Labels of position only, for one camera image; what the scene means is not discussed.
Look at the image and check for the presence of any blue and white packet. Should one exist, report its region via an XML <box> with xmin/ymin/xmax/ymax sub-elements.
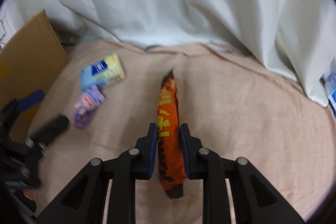
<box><xmin>321</xmin><ymin>73</ymin><xmax>336</xmax><ymax>116</ymax></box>

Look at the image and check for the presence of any purple toy figure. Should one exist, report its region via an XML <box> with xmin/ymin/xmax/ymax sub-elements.
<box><xmin>73</xmin><ymin>84</ymin><xmax>106</xmax><ymax>129</ymax></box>

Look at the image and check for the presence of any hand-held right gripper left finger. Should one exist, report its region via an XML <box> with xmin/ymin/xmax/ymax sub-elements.
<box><xmin>35</xmin><ymin>123</ymin><xmax>159</xmax><ymax>224</ymax></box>

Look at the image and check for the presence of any orange snack packet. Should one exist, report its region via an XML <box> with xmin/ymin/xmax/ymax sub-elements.
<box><xmin>156</xmin><ymin>69</ymin><xmax>187</xmax><ymax>199</ymax></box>

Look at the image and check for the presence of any brown cardboard box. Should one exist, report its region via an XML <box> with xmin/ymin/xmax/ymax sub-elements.
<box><xmin>0</xmin><ymin>9</ymin><xmax>70</xmax><ymax>136</ymax></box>

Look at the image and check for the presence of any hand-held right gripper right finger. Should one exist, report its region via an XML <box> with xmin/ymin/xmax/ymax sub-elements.
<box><xmin>179</xmin><ymin>123</ymin><xmax>306</xmax><ymax>224</ymax></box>

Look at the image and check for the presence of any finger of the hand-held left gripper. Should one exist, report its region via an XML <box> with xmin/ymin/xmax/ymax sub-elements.
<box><xmin>1</xmin><ymin>90</ymin><xmax>46</xmax><ymax>119</ymax></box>
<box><xmin>25</xmin><ymin>115</ymin><xmax>70</xmax><ymax>151</ymax></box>

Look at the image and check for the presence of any person's left hand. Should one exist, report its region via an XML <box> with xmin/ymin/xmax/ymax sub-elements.
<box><xmin>22</xmin><ymin>188</ymin><xmax>35</xmax><ymax>201</ymax></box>

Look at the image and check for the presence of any blue and yellow tissue pack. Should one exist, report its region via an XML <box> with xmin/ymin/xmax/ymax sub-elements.
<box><xmin>80</xmin><ymin>53</ymin><xmax>127</xmax><ymax>91</ymax></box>

